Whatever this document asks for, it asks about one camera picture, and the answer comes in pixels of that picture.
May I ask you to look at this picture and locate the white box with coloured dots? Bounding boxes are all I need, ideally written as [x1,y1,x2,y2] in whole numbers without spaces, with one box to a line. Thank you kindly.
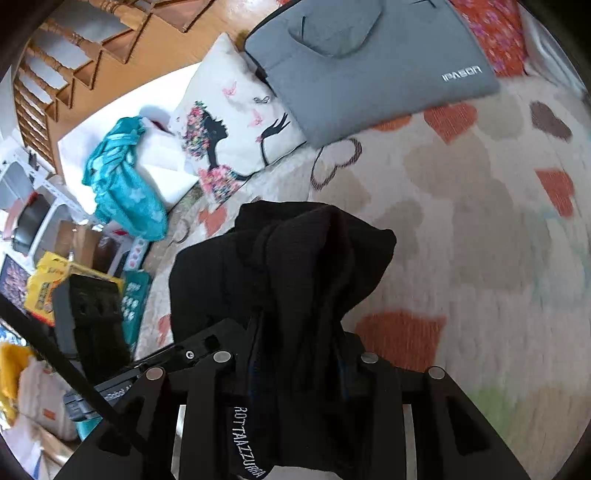
[126,237,151,273]

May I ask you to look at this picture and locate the black pants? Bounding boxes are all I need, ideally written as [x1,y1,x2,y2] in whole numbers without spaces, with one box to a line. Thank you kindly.
[168,200,398,480]

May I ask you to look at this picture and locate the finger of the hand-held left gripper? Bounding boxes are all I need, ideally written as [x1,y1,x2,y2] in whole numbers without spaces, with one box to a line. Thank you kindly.
[173,318,257,370]

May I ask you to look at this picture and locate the teal box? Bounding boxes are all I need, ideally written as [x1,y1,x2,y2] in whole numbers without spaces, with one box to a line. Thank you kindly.
[121,270,153,356]

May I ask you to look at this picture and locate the dark cooking pot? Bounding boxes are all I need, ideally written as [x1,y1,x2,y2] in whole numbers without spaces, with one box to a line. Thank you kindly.
[9,194,52,256]

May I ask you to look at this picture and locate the teal star-print cloth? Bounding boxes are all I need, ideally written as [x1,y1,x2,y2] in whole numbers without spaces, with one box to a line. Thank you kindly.
[82,116,168,241]

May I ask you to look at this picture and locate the grey laptop bag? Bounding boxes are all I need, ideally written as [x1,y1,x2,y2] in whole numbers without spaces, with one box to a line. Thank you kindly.
[244,0,502,148]

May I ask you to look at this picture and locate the wooden staircase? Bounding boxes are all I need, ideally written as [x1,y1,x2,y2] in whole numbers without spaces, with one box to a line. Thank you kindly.
[14,0,296,176]

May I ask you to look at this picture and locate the white blanket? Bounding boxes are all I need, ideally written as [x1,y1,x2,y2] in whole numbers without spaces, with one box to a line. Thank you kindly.
[522,9,583,95]

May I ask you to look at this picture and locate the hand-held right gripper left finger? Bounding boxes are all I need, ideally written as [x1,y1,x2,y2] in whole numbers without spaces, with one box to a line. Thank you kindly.
[55,350,257,480]

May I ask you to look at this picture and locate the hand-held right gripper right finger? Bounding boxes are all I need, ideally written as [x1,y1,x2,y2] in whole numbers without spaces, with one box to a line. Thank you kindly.
[339,351,532,480]

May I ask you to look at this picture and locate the yellow packet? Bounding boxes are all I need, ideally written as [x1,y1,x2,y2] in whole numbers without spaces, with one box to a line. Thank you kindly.
[25,251,125,324]

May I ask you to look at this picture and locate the red floral pillow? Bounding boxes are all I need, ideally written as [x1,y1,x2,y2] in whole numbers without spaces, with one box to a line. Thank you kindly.
[450,0,529,77]

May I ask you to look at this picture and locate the white shelf rack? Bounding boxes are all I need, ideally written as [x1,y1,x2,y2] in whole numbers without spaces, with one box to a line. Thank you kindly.
[0,152,88,259]

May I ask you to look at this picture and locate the white plastic bag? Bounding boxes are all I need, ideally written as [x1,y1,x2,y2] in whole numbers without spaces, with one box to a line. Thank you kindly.
[0,360,88,444]

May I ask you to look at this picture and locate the cardboard box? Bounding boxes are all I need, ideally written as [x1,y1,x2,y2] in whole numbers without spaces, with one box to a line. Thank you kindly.
[55,219,125,278]

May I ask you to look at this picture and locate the white printed cushion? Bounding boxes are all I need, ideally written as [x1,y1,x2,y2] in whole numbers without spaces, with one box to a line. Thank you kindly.
[168,32,308,204]

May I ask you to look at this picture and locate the black cable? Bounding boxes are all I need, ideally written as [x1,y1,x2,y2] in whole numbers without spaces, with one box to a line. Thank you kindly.
[0,295,151,464]

